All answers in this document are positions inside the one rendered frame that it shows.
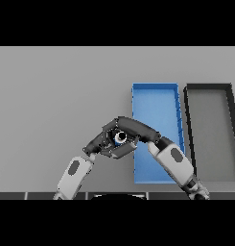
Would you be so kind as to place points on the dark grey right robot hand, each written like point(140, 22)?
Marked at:
point(138, 128)

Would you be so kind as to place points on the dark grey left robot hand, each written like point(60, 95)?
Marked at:
point(97, 144)

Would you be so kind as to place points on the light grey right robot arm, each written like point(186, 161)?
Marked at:
point(176, 163)

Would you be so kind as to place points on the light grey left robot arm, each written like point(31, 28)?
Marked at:
point(74, 176)

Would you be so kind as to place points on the blue bin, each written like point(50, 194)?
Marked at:
point(155, 128)

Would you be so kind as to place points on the dark grey bin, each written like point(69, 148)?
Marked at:
point(211, 134)

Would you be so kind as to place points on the blue pipe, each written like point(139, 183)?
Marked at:
point(120, 137)

